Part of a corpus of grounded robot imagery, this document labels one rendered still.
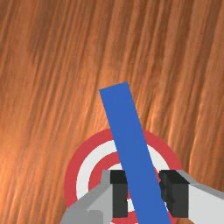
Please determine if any long blue stick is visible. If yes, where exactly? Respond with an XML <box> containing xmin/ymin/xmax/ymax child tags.
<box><xmin>98</xmin><ymin>81</ymin><xmax>172</xmax><ymax>224</ymax></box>

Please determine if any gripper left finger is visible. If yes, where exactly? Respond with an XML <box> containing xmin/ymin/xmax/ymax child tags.
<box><xmin>59</xmin><ymin>169</ymin><xmax>130</xmax><ymax>224</ymax></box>

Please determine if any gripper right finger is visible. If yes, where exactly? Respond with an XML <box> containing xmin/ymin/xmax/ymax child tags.
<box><xmin>158</xmin><ymin>169</ymin><xmax>224</xmax><ymax>224</ymax></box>

